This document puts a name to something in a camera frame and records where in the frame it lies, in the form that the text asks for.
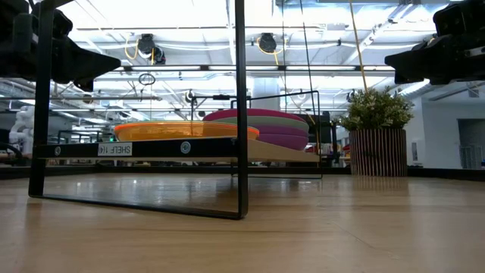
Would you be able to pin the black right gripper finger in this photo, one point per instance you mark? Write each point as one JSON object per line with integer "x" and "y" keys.
{"x": 411, "y": 77}
{"x": 413, "y": 58}

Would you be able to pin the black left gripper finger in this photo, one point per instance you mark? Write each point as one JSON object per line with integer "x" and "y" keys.
{"x": 91, "y": 62}
{"x": 84, "y": 85}

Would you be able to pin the orange translucent plate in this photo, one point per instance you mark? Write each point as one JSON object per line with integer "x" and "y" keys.
{"x": 170, "y": 133}

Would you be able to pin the purple plate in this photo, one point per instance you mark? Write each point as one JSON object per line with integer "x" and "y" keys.
{"x": 288, "y": 131}
{"x": 284, "y": 142}

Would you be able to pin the teal plate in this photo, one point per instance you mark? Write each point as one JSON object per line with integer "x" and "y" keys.
{"x": 280, "y": 122}

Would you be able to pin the pink plate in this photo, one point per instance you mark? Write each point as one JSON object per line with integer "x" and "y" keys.
{"x": 257, "y": 113}

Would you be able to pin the white background machine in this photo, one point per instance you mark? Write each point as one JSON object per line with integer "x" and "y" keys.
{"x": 22, "y": 125}

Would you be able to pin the potted plant in ribbed pot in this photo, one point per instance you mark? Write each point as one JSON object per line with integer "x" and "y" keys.
{"x": 377, "y": 151}

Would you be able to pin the black metal table frame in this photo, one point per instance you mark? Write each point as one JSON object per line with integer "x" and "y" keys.
{"x": 447, "y": 173}

